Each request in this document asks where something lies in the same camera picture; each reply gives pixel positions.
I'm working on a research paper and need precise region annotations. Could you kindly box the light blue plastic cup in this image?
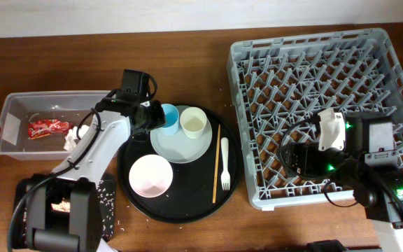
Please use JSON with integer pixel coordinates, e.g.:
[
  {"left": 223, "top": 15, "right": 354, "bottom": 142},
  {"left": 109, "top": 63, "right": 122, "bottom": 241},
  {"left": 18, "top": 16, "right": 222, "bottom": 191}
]
[{"left": 160, "top": 104, "right": 180, "bottom": 136}]

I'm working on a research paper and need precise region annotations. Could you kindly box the pink bowl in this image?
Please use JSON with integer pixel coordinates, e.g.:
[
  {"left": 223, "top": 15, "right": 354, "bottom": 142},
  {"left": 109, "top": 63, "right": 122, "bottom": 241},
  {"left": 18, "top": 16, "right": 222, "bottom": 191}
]
[{"left": 129, "top": 154, "right": 174, "bottom": 198}]

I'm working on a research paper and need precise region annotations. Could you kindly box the white paper napkin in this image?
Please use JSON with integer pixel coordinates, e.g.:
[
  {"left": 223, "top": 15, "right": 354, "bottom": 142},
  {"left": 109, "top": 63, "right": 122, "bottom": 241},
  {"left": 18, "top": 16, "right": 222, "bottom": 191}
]
[{"left": 64, "top": 125, "right": 90, "bottom": 152}]

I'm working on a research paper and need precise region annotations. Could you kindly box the food scraps and rice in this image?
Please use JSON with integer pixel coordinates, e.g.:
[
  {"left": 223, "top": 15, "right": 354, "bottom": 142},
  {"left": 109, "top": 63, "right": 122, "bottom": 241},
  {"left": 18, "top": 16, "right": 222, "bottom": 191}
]
[{"left": 45, "top": 178, "right": 116, "bottom": 249}]

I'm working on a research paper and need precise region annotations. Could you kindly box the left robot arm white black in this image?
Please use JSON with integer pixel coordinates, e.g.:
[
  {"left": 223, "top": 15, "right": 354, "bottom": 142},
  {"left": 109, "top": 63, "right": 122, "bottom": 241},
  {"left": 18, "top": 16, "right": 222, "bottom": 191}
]
[{"left": 6, "top": 69, "right": 165, "bottom": 251}]

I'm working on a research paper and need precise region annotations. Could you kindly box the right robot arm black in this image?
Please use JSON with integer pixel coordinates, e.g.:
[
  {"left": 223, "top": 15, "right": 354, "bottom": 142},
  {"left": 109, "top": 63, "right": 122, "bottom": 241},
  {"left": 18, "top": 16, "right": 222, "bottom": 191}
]
[{"left": 277, "top": 108, "right": 403, "bottom": 251}]

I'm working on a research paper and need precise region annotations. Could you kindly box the grey plastic dishwasher rack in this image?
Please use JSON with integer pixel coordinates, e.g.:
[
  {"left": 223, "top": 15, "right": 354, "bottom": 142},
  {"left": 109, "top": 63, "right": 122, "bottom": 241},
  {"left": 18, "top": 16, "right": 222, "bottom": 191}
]
[{"left": 227, "top": 28, "right": 403, "bottom": 211}]

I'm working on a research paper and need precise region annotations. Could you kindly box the black rectangular waste tray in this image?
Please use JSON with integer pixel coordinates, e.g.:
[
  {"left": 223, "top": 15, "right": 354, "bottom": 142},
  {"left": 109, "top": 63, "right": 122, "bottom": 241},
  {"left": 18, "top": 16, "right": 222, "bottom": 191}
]
[{"left": 8, "top": 174, "right": 116, "bottom": 251}]

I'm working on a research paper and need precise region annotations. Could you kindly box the clear plastic waste bin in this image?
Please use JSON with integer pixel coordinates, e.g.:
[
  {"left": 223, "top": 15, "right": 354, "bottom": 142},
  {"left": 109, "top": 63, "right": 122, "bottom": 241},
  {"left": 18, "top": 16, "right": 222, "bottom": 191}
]
[{"left": 0, "top": 90, "right": 108, "bottom": 160}]

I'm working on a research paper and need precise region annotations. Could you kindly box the cream plastic cup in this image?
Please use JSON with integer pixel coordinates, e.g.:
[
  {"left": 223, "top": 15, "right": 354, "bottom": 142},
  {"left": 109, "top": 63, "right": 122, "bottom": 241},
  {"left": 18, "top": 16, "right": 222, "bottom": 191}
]
[{"left": 180, "top": 107, "right": 208, "bottom": 139}]

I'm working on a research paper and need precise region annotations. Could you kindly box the light grey round plate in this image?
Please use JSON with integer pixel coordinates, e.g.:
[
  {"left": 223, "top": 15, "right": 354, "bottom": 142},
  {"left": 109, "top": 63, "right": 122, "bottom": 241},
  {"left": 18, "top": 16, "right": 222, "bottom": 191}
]
[{"left": 150, "top": 120, "right": 213, "bottom": 164}]

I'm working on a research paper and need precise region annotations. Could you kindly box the white plastic fork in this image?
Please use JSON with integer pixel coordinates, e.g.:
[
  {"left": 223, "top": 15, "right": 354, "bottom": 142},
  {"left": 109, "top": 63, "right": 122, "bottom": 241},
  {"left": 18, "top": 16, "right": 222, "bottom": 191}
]
[{"left": 220, "top": 137, "right": 230, "bottom": 190}]

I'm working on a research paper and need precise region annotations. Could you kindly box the round black serving tray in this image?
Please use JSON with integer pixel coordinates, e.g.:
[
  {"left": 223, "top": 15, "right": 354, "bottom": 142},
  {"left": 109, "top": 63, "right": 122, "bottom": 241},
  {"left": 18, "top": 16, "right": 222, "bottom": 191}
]
[{"left": 117, "top": 107, "right": 243, "bottom": 223}]

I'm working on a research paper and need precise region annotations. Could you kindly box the single wooden chopstick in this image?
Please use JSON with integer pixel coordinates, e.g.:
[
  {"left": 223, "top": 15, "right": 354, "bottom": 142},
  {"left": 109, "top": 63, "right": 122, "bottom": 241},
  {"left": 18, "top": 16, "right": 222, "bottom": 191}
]
[{"left": 212, "top": 124, "right": 221, "bottom": 204}]

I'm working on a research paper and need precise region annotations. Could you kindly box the red snack wrapper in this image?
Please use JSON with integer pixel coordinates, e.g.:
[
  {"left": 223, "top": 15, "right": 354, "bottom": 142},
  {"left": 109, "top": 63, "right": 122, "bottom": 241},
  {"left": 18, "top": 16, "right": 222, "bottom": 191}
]
[{"left": 27, "top": 119, "right": 73, "bottom": 139}]

